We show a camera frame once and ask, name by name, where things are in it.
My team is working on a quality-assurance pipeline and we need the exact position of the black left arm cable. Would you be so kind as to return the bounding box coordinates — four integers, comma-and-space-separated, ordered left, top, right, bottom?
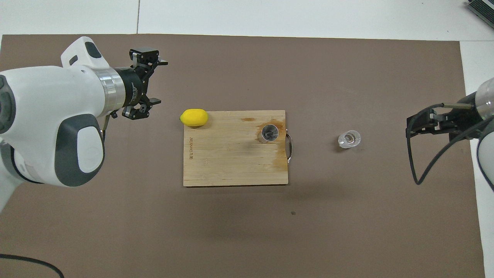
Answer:
0, 253, 65, 278

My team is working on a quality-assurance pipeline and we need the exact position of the grey ribbed device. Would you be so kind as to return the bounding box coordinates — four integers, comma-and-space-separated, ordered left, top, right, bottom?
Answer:
465, 0, 494, 20

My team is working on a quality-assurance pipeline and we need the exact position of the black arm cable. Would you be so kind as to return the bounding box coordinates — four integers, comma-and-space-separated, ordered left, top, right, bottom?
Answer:
405, 102, 494, 185
0, 253, 65, 278

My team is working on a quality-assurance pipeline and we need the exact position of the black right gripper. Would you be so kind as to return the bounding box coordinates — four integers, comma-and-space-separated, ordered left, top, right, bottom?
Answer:
406, 101, 483, 139

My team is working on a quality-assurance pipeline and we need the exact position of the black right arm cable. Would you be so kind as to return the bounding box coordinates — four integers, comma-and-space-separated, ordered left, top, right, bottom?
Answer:
405, 102, 494, 185

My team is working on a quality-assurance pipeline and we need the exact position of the steel double jigger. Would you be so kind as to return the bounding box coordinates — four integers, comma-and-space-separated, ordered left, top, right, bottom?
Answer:
257, 123, 279, 144

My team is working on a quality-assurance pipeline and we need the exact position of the yellow lemon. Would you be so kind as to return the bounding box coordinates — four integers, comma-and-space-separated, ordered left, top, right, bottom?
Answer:
180, 108, 209, 127

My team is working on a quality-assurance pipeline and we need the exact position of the brown table mat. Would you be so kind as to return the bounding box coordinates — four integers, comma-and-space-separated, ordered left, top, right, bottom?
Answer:
0, 34, 486, 278

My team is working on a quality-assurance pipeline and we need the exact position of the bamboo cutting board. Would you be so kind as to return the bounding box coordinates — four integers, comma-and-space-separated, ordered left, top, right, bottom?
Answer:
183, 110, 293, 187

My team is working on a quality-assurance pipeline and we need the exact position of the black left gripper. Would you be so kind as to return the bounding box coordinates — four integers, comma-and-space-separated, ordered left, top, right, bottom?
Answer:
114, 47, 169, 120

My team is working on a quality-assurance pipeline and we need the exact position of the small clear glass cup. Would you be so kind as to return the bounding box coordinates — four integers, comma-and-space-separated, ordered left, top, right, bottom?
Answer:
338, 130, 362, 149

